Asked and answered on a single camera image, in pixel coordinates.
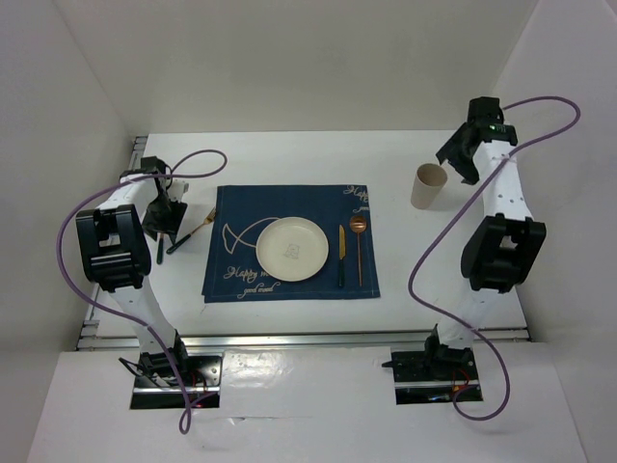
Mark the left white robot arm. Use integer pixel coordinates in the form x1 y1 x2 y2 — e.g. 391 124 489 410
76 156 192 385

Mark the cream round plate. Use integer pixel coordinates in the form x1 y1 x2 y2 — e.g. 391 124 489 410
255 217 330 283

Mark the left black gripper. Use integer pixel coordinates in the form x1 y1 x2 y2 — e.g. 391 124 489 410
141 195 187 243

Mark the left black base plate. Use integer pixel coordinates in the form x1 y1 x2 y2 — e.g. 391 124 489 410
120 355 223 410

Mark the aluminium rail front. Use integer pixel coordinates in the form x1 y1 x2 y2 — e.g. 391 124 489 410
76 327 531 353

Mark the gold fork green handle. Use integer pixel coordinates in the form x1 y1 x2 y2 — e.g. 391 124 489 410
155 232 165 265
166 208 216 255

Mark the dark blue cloth placemat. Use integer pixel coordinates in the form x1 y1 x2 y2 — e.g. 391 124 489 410
202 184 381 303

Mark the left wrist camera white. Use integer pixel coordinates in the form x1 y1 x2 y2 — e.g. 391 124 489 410
168 179 189 202

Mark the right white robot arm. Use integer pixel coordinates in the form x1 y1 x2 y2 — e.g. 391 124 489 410
437 96 547 329

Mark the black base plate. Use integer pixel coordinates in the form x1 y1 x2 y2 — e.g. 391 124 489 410
120 355 223 410
382 351 483 405

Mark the gold knife green handle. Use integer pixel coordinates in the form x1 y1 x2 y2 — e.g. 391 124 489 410
337 224 346 288

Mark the beige paper cup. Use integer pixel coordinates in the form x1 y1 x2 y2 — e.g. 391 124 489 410
411 163 448 209

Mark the copper spoon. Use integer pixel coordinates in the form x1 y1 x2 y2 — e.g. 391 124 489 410
349 215 367 286

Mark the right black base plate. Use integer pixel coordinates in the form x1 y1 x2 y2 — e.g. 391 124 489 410
382 351 483 405

